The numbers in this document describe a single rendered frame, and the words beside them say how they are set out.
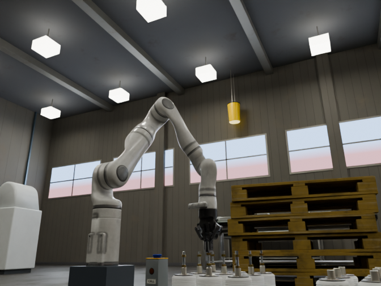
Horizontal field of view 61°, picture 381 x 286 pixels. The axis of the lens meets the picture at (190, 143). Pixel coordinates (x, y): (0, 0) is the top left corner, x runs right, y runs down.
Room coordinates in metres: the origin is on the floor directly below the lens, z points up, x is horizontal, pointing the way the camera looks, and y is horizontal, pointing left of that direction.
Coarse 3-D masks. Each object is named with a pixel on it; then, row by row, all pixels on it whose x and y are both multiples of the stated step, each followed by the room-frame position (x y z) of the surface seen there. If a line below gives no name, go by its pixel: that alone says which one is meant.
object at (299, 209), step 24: (240, 192) 3.25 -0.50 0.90; (264, 192) 3.56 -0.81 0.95; (288, 192) 3.57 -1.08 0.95; (312, 192) 3.59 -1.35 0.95; (336, 192) 3.60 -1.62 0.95; (360, 192) 2.92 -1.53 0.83; (240, 216) 3.28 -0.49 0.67; (264, 216) 3.20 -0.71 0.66; (288, 216) 3.14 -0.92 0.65; (312, 216) 3.05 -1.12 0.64; (336, 216) 2.98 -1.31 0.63; (360, 216) 2.94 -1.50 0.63; (240, 240) 3.32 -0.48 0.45; (264, 240) 3.89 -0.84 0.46; (288, 240) 3.98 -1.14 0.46; (360, 240) 3.29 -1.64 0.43; (240, 264) 3.26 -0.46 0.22; (312, 264) 3.06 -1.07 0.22; (360, 264) 3.36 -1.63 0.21
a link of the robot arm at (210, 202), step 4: (200, 196) 1.30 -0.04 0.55; (204, 196) 1.29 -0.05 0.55; (208, 196) 1.28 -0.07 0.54; (212, 196) 1.29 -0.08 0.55; (200, 200) 1.30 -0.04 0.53; (204, 200) 1.28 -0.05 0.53; (208, 200) 1.28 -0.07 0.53; (212, 200) 1.29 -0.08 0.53; (216, 200) 1.30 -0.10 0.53; (188, 204) 1.29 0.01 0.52; (192, 204) 1.28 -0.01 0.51; (196, 204) 1.26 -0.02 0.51; (200, 204) 1.25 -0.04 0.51; (204, 204) 1.24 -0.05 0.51; (208, 204) 1.28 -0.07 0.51; (212, 204) 1.28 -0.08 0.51; (216, 204) 1.30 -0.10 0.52; (188, 208) 1.29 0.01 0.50; (192, 208) 1.29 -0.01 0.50; (196, 208) 1.29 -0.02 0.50; (200, 208) 1.30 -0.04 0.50; (204, 208) 1.28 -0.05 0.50; (208, 208) 1.28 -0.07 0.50; (212, 208) 1.28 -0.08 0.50; (216, 208) 1.30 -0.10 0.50
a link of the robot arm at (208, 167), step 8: (208, 160) 1.27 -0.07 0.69; (200, 168) 1.28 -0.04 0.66; (208, 168) 1.27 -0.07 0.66; (216, 168) 1.28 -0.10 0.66; (208, 176) 1.28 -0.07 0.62; (216, 176) 1.29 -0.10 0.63; (200, 184) 1.30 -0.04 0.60; (208, 184) 1.28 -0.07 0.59; (200, 192) 1.30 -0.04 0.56; (208, 192) 1.28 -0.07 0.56
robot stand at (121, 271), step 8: (72, 272) 1.04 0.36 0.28; (80, 272) 1.02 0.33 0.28; (88, 272) 1.01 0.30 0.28; (96, 272) 1.00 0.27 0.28; (104, 272) 0.98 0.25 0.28; (112, 272) 1.01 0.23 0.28; (120, 272) 1.04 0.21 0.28; (128, 272) 1.08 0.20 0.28; (72, 280) 1.03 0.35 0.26; (80, 280) 1.02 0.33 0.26; (88, 280) 1.01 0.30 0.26; (96, 280) 0.99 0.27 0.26; (104, 280) 0.98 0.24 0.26; (112, 280) 1.01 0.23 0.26; (120, 280) 1.04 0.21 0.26; (128, 280) 1.08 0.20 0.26
